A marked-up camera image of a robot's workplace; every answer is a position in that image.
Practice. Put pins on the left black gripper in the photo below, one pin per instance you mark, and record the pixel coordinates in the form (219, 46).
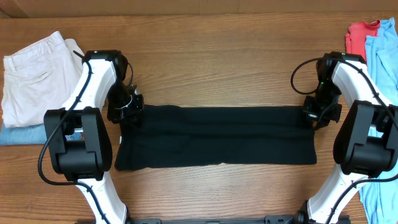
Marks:
(116, 117)

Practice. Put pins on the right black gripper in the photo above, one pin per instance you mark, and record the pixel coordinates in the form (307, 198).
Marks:
(324, 119)

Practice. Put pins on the black t-shirt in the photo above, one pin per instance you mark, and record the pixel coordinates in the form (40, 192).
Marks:
(172, 136)

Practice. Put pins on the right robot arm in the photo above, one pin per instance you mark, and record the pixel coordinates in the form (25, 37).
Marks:
(366, 144)

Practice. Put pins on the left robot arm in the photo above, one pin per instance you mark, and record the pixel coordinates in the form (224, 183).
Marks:
(78, 150)

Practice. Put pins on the red t-shirt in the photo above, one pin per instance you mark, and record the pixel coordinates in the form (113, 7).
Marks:
(357, 34)

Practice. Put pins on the beige folded trousers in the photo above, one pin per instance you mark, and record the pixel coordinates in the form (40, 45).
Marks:
(38, 78)

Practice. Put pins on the blue folded jeans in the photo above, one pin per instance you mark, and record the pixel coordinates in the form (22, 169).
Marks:
(24, 135)

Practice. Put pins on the light blue t-shirt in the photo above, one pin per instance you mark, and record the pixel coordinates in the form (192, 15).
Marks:
(380, 199)

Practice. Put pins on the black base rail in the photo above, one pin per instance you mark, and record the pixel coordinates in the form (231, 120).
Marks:
(269, 219)

